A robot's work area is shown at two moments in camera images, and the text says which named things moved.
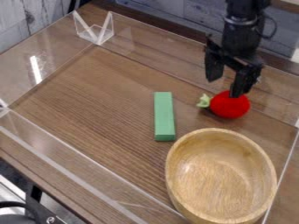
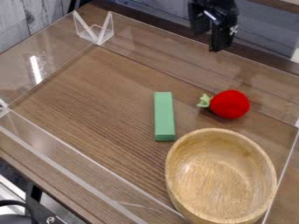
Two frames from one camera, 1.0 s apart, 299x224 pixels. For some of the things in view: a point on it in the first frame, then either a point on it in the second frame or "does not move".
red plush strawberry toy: x=229 y=108 does not move
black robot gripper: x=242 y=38 → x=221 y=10
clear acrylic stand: x=96 y=33 does not move
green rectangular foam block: x=164 y=116 does not move
